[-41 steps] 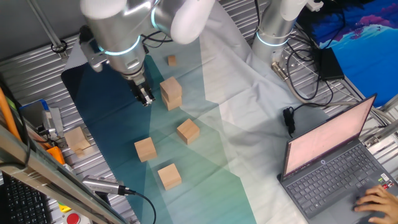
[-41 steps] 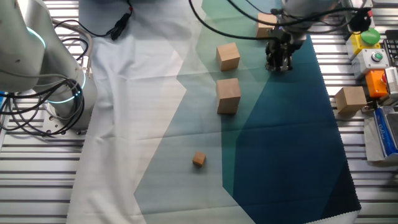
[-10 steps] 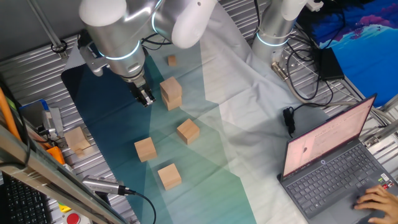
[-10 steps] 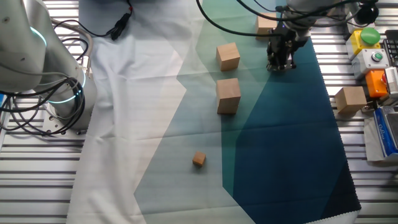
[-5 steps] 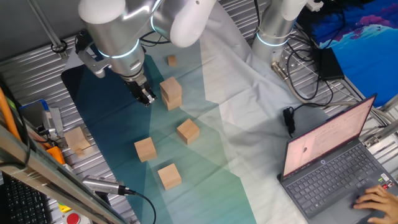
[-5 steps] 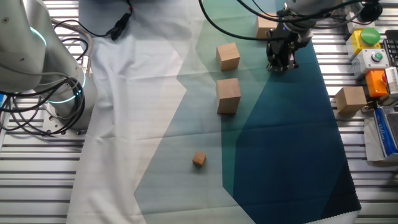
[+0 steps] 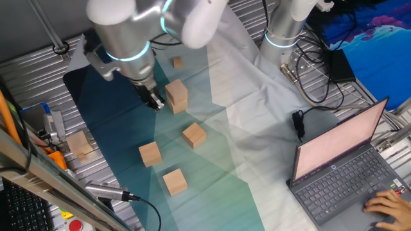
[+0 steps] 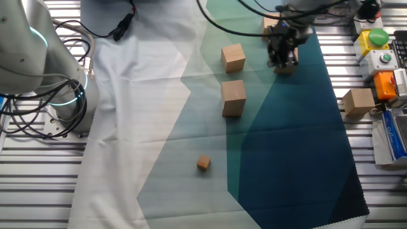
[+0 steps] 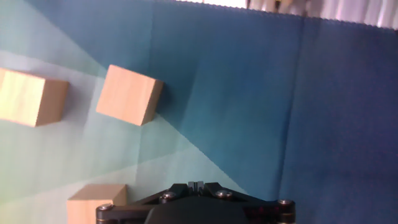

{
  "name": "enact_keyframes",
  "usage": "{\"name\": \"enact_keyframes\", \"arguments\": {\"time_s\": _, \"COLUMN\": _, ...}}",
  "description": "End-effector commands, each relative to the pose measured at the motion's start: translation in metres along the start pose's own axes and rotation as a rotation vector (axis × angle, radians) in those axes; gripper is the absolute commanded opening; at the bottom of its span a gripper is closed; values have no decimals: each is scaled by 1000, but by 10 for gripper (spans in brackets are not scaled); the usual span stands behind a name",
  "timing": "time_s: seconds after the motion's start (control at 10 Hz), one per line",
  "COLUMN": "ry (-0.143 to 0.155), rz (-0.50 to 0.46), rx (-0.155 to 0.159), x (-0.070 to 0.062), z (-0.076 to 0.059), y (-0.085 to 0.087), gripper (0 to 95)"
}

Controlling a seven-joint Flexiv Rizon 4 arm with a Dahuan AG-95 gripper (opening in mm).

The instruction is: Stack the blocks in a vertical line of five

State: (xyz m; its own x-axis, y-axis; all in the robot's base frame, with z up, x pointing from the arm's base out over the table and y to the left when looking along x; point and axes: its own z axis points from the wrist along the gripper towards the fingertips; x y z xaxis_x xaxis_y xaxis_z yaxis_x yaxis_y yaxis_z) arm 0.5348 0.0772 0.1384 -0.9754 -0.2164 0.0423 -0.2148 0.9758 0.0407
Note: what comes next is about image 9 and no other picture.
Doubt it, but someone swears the light wooden cube block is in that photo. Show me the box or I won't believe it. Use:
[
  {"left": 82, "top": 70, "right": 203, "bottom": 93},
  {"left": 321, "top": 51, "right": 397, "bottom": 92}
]
[
  {"left": 0, "top": 67, "right": 70, "bottom": 128},
  {"left": 95, "top": 64, "right": 165, "bottom": 127},
  {"left": 66, "top": 183, "right": 128, "bottom": 224}
]

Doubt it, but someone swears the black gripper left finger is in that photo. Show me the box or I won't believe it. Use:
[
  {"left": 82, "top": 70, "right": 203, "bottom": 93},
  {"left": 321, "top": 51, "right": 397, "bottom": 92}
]
[{"left": 96, "top": 182, "right": 197, "bottom": 224}]

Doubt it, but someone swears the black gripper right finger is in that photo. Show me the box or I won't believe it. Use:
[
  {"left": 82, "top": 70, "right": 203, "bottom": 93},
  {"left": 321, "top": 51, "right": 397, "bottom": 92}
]
[{"left": 196, "top": 181, "right": 295, "bottom": 224}]

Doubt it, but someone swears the blue green white tablecloth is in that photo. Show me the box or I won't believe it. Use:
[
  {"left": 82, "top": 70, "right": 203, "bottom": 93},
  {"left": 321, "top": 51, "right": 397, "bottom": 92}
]
[{"left": 0, "top": 0, "right": 398, "bottom": 224}]

